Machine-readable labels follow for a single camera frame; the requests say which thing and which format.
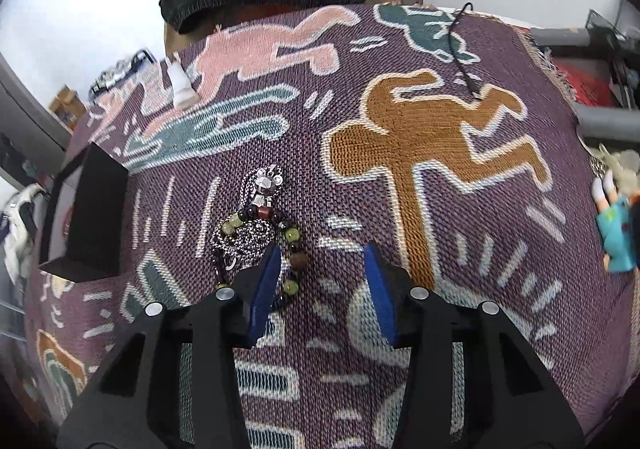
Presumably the black shoe rack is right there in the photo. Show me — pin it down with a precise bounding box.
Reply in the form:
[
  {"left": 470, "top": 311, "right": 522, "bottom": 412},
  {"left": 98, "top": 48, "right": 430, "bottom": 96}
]
[{"left": 90, "top": 48, "right": 156, "bottom": 101}]

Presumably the printed woven blanket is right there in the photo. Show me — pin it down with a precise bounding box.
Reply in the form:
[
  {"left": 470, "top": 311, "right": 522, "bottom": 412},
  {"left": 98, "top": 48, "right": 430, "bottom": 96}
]
[{"left": 22, "top": 3, "right": 640, "bottom": 449}]

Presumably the figurine with blue clothes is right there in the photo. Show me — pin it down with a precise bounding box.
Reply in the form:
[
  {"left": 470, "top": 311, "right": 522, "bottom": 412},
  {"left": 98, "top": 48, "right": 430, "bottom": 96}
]
[{"left": 592, "top": 169, "right": 640, "bottom": 275}]

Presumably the white cloth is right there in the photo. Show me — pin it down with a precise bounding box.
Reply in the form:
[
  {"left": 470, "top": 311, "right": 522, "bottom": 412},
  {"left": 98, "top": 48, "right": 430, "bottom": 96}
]
[{"left": 0, "top": 184, "right": 48, "bottom": 280}]

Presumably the black and grey equipment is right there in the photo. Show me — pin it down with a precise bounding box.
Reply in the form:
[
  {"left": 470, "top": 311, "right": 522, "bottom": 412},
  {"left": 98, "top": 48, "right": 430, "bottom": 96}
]
[{"left": 530, "top": 9, "right": 640, "bottom": 141}]

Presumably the cardboard box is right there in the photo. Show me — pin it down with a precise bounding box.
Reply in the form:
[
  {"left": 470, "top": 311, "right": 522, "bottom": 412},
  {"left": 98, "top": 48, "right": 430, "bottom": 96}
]
[{"left": 48, "top": 86, "right": 87, "bottom": 131}]

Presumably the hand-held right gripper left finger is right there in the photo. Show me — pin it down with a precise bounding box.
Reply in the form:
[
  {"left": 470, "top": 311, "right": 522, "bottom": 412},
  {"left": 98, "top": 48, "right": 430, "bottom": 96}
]
[{"left": 56, "top": 243, "right": 283, "bottom": 449}]

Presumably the red packet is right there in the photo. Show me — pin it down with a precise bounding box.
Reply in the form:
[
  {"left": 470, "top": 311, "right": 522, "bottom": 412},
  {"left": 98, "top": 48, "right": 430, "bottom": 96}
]
[{"left": 552, "top": 56, "right": 622, "bottom": 108}]

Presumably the dark and green bead bracelet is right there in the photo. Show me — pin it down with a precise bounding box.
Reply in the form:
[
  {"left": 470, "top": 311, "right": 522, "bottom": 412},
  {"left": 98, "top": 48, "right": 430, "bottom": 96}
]
[{"left": 212, "top": 206, "right": 304, "bottom": 311}]

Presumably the grey side door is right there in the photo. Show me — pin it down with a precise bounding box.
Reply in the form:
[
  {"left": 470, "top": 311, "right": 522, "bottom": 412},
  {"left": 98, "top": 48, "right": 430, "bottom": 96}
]
[{"left": 0, "top": 54, "right": 72, "bottom": 156}]

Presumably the white tube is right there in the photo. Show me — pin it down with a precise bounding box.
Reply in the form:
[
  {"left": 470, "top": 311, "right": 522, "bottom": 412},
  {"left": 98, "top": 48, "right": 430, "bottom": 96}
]
[{"left": 165, "top": 56, "right": 197, "bottom": 109}]

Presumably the silver chain necklace with pendant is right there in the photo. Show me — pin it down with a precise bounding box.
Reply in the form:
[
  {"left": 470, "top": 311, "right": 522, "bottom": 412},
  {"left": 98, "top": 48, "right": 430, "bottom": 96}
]
[{"left": 212, "top": 164, "right": 286, "bottom": 275}]

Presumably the black cable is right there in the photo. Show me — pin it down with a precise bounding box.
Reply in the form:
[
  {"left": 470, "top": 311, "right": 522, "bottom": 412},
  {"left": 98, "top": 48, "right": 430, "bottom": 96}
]
[{"left": 446, "top": 2, "right": 489, "bottom": 101}]

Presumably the black square box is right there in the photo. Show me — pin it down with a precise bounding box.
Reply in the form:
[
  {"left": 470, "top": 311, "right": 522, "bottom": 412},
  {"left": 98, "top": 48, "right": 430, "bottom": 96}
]
[{"left": 39, "top": 143, "right": 130, "bottom": 281}]

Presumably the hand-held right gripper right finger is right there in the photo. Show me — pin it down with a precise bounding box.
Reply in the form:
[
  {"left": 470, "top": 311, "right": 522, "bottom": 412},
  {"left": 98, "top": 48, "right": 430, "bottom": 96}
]
[{"left": 362, "top": 241, "right": 586, "bottom": 449}]

